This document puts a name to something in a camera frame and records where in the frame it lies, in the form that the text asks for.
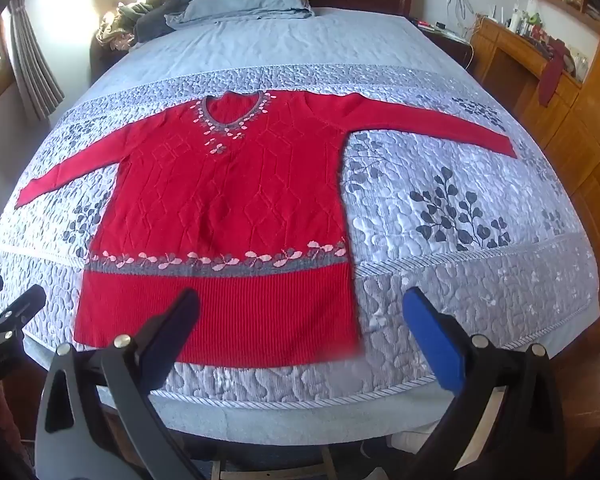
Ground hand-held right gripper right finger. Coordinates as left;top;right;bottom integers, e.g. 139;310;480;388
402;286;566;480

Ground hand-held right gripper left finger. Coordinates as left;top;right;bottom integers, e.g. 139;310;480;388
34;287;206;480

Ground red knit sweater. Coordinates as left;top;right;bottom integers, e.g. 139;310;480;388
15;89;518;368

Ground pile of mixed clothes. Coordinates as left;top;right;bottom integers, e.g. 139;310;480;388
96;2;153;53

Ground grey leaf-print quilt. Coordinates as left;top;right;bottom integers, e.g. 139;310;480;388
0;5;600;436

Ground beige curtain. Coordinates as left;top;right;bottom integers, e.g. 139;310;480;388
7;0;66;122

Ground light wooden cabinet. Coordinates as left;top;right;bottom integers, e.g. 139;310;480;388
470;15;600;321

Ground dark wooden nightstand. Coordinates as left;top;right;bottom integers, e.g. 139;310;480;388
410;15;476;68
90;35;131;78

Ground dark red hanging cloth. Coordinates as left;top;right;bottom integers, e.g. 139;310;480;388
538;39;573;107

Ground grey pillow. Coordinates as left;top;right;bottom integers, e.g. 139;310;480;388
165;0;315;28

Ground hanging wall cables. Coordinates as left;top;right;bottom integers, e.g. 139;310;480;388
447;0;482;41

